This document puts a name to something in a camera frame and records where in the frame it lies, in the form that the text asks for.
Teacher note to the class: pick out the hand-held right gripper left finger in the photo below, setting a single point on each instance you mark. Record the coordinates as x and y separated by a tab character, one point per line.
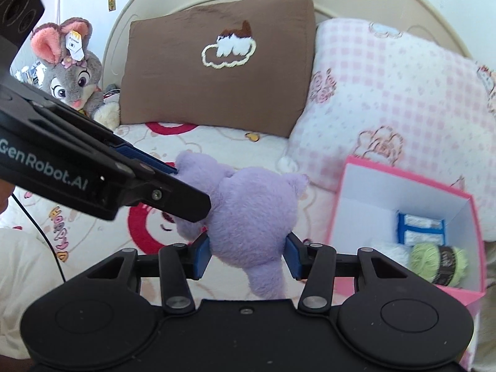
201	257

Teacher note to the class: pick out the printed bear blanket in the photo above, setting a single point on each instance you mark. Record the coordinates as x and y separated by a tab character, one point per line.
97	240

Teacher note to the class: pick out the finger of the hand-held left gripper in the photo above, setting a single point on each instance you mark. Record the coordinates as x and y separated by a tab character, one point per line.
182	201
143	159

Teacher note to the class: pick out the pink checked pillow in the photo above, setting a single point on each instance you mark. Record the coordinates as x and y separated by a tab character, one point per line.
387	85

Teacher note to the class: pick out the gold curtain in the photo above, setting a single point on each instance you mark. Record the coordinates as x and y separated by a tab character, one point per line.
488	317

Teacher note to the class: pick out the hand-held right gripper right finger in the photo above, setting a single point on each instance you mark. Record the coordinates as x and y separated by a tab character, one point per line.
292	257

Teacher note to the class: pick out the pink cardboard box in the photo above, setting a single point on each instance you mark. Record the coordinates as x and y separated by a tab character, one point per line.
387	186

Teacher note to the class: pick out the green yarn ball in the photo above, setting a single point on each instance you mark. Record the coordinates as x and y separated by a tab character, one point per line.
422	259

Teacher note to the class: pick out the small yellow wall fixture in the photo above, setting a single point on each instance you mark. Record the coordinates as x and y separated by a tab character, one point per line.
111	4

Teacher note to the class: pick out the shiny crumpled wrappers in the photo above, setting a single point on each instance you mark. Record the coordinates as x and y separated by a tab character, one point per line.
31	71

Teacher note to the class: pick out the blue twin packet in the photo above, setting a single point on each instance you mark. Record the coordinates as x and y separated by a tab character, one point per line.
420	226

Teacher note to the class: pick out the person's white clothing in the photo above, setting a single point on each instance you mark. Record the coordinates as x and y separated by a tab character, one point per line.
19	279

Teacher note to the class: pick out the purple plush toy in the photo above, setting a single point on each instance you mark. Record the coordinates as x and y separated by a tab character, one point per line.
252	209

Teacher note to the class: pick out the grey bunny plush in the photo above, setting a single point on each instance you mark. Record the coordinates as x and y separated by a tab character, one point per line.
73	81

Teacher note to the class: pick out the brown pillow with cloud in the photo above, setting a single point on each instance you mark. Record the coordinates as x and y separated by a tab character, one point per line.
232	93

